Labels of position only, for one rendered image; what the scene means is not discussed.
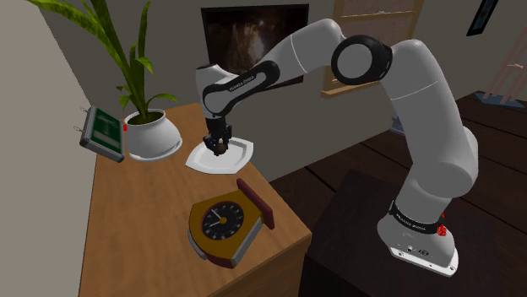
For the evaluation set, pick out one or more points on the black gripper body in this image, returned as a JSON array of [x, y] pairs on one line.
[[217, 126]]

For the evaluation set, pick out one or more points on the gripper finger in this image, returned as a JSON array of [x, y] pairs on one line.
[[210, 144], [227, 142]]

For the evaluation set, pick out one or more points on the small brown round object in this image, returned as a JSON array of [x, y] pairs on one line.
[[221, 149]]

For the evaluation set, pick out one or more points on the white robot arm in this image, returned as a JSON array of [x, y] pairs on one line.
[[428, 135]]

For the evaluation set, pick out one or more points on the white angular plate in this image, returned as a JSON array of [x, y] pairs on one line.
[[230, 158]]

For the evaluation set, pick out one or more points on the green plant in white pot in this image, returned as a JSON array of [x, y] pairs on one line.
[[150, 138]]

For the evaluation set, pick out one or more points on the yellow and red table clock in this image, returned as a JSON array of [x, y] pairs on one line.
[[224, 222]]

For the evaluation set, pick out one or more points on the wooden table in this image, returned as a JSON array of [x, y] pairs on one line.
[[144, 205]]

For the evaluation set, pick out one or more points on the green box with metal edge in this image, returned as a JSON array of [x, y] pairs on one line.
[[103, 132]]

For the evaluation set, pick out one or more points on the dark robot stand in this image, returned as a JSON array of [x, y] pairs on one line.
[[358, 230]]

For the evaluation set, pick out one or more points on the light wooden shelf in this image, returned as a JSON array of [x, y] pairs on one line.
[[370, 10]]

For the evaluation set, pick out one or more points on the pink rack with blue base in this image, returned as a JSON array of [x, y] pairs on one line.
[[504, 78]]

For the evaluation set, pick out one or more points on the dark wall picture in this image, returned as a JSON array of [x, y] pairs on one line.
[[239, 37]]

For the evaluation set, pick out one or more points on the small black-framed wall picture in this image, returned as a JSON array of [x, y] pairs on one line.
[[481, 16]]

